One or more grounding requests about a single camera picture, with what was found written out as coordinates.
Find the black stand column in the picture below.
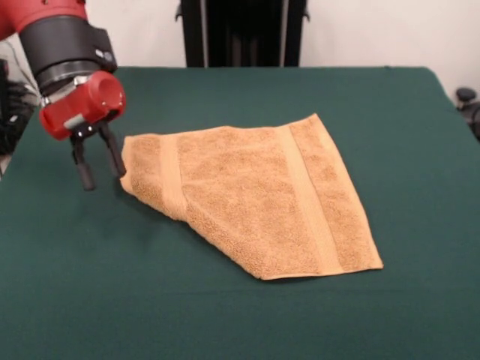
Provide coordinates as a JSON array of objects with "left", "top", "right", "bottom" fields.
[{"left": 174, "top": 0, "right": 312, "bottom": 68}]

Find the dark green table cloth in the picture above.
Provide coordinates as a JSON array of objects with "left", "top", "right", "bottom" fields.
[{"left": 0, "top": 66, "right": 480, "bottom": 360}]

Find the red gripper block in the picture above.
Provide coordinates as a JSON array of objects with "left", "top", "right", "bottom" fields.
[{"left": 39, "top": 70, "right": 128, "bottom": 192}]

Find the black equipment and cable pile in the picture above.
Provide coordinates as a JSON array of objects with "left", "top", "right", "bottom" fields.
[{"left": 0, "top": 55, "right": 41, "bottom": 157}]

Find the tan terry towel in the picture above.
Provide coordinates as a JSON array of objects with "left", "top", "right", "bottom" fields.
[{"left": 119, "top": 112, "right": 385, "bottom": 281}]

